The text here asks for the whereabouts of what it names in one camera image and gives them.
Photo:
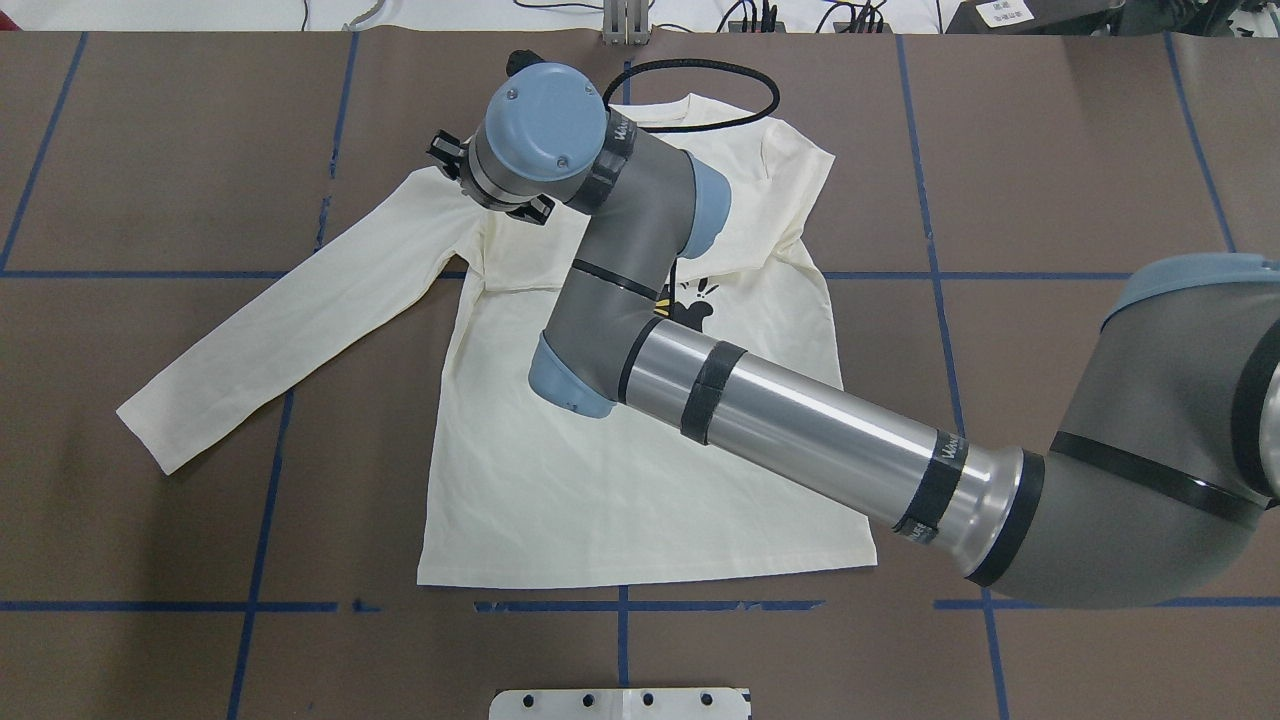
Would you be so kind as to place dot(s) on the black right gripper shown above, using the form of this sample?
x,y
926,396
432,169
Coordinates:
x,y
447,153

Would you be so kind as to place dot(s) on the cream long-sleeve cat shirt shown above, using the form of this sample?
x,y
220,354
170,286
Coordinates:
x,y
521,494

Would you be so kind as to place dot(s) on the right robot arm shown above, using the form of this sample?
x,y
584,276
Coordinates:
x,y
1162,468

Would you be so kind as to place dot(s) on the black box with label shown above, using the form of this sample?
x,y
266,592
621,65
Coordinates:
x,y
1052,18

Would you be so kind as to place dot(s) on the white mounting plate with holes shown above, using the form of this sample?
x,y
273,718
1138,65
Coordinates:
x,y
623,703

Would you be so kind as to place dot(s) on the grey aluminium post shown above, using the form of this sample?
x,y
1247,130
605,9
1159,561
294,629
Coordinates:
x,y
626,22

